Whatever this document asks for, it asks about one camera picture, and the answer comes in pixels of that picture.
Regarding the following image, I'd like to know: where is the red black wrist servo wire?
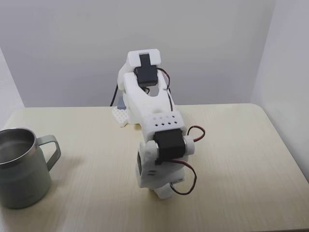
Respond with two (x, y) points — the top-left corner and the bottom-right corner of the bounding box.
(186, 126), (206, 144)

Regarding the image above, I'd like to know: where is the black power cable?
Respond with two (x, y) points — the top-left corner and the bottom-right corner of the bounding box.
(110, 83), (121, 107)

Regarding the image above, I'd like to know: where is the red black gripper servo wire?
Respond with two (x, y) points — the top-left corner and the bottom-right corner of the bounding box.
(168, 159), (198, 196)

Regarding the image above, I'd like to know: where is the green steel cup with handle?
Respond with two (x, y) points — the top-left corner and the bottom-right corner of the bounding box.
(0, 127), (62, 210)

